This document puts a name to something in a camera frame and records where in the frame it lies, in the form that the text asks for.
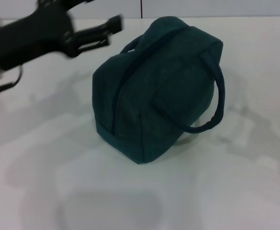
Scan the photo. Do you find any dark teal insulated lunch bag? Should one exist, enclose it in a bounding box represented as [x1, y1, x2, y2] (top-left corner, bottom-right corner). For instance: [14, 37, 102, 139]
[92, 16, 226, 165]

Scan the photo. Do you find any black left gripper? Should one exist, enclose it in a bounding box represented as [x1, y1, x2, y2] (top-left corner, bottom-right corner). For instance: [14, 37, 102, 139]
[0, 0, 125, 71]

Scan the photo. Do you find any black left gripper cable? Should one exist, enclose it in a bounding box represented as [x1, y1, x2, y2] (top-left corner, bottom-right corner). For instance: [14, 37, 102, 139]
[0, 66, 23, 95]

